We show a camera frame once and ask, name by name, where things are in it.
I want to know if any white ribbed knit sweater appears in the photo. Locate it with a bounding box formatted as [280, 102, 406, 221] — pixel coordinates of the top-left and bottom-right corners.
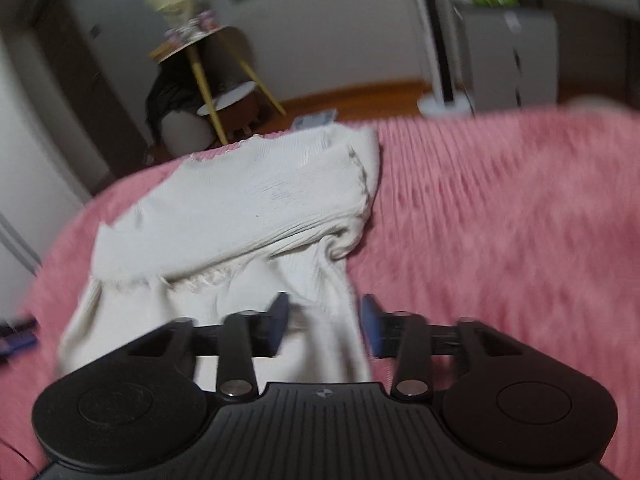
[58, 123, 381, 384]

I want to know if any white round stool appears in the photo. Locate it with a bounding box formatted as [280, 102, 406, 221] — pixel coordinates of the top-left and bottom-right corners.
[160, 112, 215, 158]

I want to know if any dark wooden door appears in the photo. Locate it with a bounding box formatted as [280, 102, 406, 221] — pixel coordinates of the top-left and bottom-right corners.
[32, 0, 148, 195]

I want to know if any yellow legged side table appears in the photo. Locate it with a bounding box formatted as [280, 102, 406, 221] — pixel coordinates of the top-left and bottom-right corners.
[150, 26, 286, 145]

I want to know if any grey bathroom scale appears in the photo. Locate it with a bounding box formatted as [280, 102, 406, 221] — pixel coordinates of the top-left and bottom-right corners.
[291, 108, 337, 131]

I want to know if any black garment on stool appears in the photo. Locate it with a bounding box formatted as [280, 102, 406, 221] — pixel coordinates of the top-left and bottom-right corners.
[145, 58, 204, 146]

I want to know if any grey drawer cabinet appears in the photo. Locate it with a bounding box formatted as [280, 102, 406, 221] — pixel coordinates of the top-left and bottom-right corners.
[454, 3, 559, 113]

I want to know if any pink can on table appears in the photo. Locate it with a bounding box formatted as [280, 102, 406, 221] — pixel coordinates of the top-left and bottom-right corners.
[196, 9, 219, 32]

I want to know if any cream wrapped flower bouquet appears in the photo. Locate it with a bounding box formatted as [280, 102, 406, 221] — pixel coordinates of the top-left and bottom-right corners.
[145, 0, 198, 42]

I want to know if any white tower fan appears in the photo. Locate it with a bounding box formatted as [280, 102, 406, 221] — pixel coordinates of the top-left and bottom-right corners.
[413, 0, 472, 118]

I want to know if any pink corduroy bedspread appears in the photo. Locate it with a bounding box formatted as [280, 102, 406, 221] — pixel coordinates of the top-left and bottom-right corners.
[1, 109, 639, 479]

